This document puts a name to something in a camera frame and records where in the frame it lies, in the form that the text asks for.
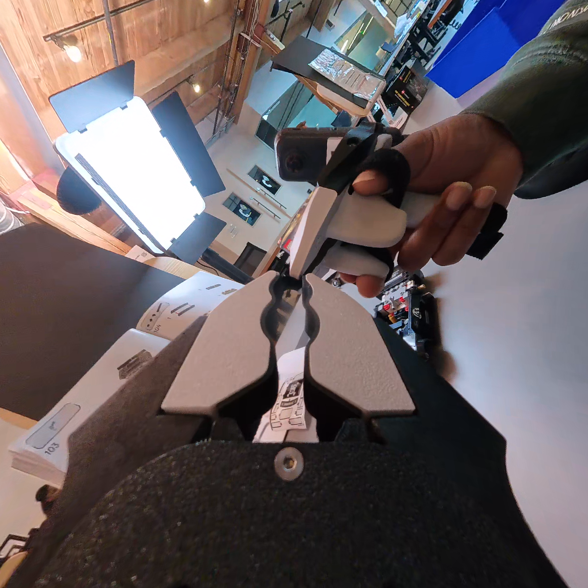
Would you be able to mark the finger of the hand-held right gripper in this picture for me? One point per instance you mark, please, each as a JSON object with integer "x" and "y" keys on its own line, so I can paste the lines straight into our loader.
{"x": 314, "y": 230}

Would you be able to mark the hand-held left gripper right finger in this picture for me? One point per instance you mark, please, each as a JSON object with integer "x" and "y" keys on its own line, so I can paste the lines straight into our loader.
{"x": 358, "y": 363}

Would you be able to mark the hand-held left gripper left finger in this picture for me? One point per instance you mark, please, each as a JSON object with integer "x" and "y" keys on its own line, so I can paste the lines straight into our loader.
{"x": 220, "y": 363}

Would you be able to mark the sticker sheet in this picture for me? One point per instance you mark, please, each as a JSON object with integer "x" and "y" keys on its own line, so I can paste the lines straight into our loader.
{"x": 292, "y": 367}

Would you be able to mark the black lego car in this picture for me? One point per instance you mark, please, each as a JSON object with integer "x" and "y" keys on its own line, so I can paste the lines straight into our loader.
{"x": 409, "y": 308}

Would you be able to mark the lego instruction booklet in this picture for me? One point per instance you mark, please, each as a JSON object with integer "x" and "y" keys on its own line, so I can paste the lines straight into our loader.
{"x": 110, "y": 377}

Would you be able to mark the person's right hand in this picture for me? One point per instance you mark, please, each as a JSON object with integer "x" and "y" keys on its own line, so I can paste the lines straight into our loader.
{"x": 459, "y": 165}

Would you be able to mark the black light flap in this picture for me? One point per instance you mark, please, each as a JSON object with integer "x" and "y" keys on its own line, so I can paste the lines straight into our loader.
{"x": 188, "y": 142}
{"x": 92, "y": 96}
{"x": 197, "y": 239}

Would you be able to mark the white booklet stand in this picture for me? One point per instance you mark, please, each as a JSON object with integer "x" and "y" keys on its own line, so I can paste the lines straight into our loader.
{"x": 347, "y": 75}

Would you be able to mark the black flat panel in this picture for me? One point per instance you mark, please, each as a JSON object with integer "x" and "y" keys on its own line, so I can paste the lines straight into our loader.
{"x": 73, "y": 312}

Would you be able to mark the bright studio light panel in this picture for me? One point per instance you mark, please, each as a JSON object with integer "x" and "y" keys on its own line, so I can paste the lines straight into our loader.
{"x": 138, "y": 175}

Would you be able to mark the blue plastic bin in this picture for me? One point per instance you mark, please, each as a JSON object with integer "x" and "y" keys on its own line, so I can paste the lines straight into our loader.
{"x": 487, "y": 46}

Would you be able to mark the black round stand head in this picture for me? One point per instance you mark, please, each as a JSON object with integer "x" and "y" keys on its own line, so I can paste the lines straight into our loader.
{"x": 78, "y": 190}

